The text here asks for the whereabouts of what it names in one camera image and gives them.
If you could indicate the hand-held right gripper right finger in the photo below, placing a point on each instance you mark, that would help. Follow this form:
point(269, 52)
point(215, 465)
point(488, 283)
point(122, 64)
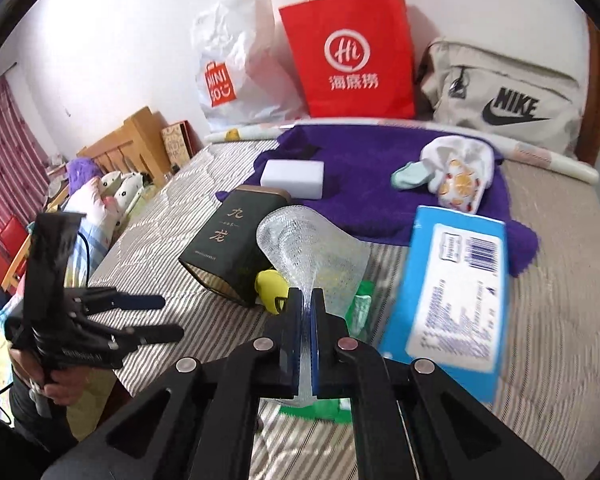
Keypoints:
point(319, 345)

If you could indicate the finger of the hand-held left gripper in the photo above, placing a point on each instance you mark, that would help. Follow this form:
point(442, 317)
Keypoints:
point(140, 302)
point(155, 334)

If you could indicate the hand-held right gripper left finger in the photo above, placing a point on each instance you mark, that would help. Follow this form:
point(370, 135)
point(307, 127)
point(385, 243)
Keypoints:
point(293, 345)

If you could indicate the yellow and black pouch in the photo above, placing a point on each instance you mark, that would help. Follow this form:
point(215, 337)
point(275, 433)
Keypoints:
point(270, 287)

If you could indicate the clear bubble wrap bag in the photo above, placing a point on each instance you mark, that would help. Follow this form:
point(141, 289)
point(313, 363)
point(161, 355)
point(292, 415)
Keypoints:
point(310, 250)

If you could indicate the white sponge block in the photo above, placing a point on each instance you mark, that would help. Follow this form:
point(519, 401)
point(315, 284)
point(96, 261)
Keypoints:
point(292, 174)

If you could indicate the mint green sock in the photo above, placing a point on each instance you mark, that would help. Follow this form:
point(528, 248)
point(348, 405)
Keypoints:
point(412, 175)

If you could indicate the orange slice print cloth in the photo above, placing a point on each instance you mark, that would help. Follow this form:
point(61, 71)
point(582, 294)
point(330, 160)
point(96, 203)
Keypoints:
point(460, 185)

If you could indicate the white socks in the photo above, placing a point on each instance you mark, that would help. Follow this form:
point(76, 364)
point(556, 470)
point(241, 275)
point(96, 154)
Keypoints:
point(465, 152)

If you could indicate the person's left forearm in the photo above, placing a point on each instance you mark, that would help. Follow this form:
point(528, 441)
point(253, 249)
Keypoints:
point(35, 420)

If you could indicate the person's left hand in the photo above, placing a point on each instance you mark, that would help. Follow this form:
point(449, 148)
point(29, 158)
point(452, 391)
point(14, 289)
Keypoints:
point(67, 385)

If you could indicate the red chair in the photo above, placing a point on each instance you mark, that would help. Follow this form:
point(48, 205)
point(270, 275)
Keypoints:
point(12, 240)

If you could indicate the pastel striped pillow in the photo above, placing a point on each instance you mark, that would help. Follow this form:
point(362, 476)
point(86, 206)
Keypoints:
point(90, 215)

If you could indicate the dark green tea tin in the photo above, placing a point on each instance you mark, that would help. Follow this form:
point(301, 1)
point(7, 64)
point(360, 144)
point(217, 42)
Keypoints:
point(225, 245)

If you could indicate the purple fluffy cloth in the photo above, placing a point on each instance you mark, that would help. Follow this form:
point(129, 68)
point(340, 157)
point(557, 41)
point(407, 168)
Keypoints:
point(82, 172)

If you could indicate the white black-dotted plush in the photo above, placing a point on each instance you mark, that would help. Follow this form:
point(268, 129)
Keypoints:
point(122, 187)

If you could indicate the pink striped curtain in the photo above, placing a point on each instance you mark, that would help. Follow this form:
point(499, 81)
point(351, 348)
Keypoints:
point(5, 160)

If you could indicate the blue tissue box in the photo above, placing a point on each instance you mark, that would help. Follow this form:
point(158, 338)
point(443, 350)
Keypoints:
point(455, 300)

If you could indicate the wooden headboard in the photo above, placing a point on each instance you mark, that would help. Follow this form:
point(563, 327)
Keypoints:
point(135, 140)

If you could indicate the brown patterned book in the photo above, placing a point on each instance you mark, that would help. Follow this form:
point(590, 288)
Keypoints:
point(176, 142)

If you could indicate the purple towel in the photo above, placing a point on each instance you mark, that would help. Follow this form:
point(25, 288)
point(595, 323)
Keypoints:
point(360, 170)

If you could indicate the striped mattress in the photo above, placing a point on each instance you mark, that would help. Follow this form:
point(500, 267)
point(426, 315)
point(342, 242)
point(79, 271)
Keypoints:
point(555, 285)

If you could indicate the white plastic shopping bag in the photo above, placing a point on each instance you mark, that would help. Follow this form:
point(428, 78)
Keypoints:
point(250, 50)

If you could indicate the red paper bag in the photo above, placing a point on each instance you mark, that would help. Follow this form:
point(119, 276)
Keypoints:
point(350, 50)

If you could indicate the rolled white printed paper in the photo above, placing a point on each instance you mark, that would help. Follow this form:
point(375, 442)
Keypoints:
point(545, 152)

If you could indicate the grey bag with black logo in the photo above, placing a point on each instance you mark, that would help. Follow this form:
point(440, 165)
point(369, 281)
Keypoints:
point(480, 85)

